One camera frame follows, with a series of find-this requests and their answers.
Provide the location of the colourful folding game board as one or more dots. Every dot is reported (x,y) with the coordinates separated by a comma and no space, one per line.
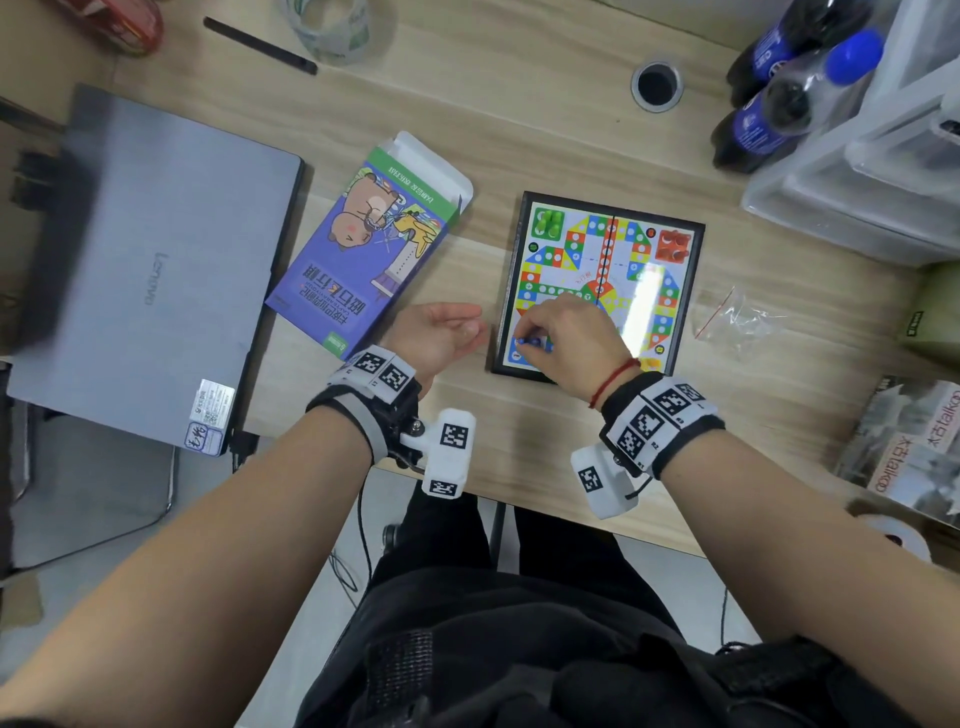
(637,300)

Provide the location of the right wristband with marker tags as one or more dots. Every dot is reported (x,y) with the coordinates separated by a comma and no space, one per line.
(660,416)

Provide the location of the dark soda bottle blue cap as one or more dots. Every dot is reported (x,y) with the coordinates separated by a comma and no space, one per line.
(787,105)

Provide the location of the person's black trousers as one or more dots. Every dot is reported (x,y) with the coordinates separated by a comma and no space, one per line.
(525,645)

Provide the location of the person's right hand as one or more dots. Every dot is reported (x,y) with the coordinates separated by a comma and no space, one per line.
(581,345)

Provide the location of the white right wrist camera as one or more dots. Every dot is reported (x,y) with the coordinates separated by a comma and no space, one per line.
(604,484)

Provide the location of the wristband with marker tags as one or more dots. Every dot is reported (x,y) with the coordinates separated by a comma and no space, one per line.
(660,416)
(371,390)

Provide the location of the green cardboard box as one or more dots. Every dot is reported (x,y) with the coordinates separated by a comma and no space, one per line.
(934,315)

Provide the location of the person's left hand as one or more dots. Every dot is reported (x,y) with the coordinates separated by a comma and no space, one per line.
(435,334)

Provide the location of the grey laptop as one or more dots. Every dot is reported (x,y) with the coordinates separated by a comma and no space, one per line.
(172,270)

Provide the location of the clear tape roll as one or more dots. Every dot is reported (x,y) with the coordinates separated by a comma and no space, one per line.
(330,30)

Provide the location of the blue game piece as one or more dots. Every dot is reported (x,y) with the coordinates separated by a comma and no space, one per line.
(534,344)

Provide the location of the person's right forearm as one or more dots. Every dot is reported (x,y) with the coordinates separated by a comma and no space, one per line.
(817,570)

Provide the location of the group of red game pieces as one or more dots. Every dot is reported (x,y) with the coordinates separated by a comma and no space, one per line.
(673,245)

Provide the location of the white tape roll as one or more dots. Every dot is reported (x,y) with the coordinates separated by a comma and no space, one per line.
(896,534)

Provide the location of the group of green game pieces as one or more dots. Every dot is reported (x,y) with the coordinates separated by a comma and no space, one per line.
(550,222)

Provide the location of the dark soda bottle blue label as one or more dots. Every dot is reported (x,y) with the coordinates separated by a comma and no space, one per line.
(780,41)

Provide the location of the grey printed plastic packet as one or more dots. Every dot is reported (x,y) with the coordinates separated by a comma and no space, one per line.
(907,442)

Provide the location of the purple cartoon game box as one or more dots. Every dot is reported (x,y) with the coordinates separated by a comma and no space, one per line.
(360,247)

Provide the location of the left wristband with marker tags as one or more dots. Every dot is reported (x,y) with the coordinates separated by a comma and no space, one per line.
(371,390)

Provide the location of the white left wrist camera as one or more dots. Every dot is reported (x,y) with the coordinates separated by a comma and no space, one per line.
(448,454)

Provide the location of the clear plastic zip bag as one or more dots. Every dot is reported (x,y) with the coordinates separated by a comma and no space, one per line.
(739,319)

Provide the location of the person's right fingers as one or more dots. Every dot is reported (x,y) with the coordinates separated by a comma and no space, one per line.
(531,332)

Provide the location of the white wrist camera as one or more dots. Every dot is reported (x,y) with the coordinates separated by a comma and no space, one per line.
(604,484)
(448,454)

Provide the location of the clear plastic drawer unit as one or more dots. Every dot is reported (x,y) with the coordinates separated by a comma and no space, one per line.
(877,172)

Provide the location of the person's left forearm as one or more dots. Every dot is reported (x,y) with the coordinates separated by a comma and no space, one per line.
(210,570)

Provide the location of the person's left fingers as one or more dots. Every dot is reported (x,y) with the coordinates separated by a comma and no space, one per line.
(469,326)

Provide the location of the black pen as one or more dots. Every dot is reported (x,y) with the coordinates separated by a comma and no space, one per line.
(259,45)

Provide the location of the red packet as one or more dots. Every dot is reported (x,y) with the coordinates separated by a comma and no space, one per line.
(120,22)

